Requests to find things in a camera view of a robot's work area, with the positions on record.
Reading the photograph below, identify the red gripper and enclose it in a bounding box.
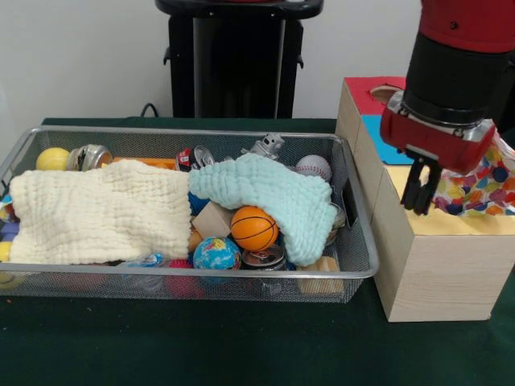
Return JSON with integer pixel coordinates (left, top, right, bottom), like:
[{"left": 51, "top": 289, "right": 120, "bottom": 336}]
[{"left": 380, "top": 109, "right": 496, "bottom": 216}]

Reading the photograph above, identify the multicoloured patterned cloth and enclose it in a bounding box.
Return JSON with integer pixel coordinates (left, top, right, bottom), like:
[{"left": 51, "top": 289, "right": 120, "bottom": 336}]
[{"left": 433, "top": 133, "right": 515, "bottom": 218}]

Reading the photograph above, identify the wooden box with three holes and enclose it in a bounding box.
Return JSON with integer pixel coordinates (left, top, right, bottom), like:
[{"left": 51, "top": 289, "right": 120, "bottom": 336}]
[{"left": 336, "top": 76, "right": 515, "bottom": 322}]

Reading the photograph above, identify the shallow clear mesh bin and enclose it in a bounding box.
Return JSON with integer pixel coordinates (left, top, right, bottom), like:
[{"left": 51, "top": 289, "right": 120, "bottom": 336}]
[{"left": 0, "top": 125, "right": 379, "bottom": 304}]

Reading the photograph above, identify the white baseball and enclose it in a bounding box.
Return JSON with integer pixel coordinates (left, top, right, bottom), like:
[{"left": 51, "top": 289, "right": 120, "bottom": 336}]
[{"left": 295, "top": 154, "right": 332, "bottom": 184}]

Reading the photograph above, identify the mint waffle cloth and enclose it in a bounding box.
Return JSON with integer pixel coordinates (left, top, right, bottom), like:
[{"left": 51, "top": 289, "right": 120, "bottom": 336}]
[{"left": 187, "top": 153, "right": 337, "bottom": 265}]

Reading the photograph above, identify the grey toy robot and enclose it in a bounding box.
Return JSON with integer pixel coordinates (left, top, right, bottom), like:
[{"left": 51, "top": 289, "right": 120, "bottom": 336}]
[{"left": 241, "top": 133, "right": 285, "bottom": 162}]

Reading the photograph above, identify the orange toy basketball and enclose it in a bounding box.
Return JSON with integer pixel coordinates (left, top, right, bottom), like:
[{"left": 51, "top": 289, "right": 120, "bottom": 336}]
[{"left": 230, "top": 206, "right": 280, "bottom": 253}]

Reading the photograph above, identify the flattened silver can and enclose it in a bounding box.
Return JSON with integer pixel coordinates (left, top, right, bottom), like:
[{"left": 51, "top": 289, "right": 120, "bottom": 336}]
[{"left": 241, "top": 244, "right": 286, "bottom": 271}]

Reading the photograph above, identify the plain wooden block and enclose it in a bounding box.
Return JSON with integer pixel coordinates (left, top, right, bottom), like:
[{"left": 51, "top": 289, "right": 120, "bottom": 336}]
[{"left": 191, "top": 201, "right": 234, "bottom": 240}]

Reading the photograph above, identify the blue globe ball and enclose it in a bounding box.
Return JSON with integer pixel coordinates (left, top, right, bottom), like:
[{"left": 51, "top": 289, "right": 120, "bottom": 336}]
[{"left": 192, "top": 236, "right": 241, "bottom": 271}]

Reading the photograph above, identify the crushed silver drink can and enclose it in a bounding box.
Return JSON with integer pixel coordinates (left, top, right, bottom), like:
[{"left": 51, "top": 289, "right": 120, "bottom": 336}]
[{"left": 67, "top": 144, "right": 113, "bottom": 173}]

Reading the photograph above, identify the cream waffle cloth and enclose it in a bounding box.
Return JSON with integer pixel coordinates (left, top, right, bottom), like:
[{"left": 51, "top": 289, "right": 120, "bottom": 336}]
[{"left": 8, "top": 158, "right": 194, "bottom": 266}]

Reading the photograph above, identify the yellow ball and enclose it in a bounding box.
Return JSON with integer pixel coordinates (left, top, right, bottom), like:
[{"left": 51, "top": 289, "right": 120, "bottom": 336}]
[{"left": 35, "top": 147, "right": 72, "bottom": 171}]

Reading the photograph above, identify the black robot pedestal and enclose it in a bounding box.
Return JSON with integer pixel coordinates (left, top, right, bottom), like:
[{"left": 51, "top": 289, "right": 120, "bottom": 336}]
[{"left": 155, "top": 0, "right": 323, "bottom": 120}]

